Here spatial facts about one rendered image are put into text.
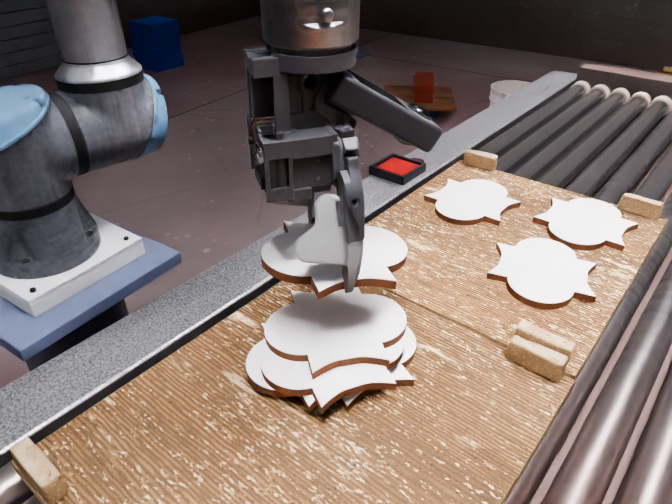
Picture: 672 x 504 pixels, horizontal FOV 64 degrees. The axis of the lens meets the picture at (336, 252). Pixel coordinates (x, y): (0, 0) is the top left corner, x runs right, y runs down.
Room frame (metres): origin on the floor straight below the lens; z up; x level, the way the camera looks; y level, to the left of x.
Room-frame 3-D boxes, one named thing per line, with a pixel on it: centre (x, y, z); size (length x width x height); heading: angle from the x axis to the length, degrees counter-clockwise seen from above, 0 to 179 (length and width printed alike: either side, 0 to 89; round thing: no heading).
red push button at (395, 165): (0.92, -0.11, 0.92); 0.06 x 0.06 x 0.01; 51
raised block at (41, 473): (0.27, 0.25, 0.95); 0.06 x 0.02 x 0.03; 50
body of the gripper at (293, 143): (0.44, 0.03, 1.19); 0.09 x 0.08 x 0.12; 108
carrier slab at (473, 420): (0.34, 0.02, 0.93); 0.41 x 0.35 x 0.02; 140
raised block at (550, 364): (0.41, -0.21, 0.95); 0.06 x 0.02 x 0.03; 50
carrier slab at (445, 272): (0.66, -0.24, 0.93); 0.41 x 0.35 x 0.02; 141
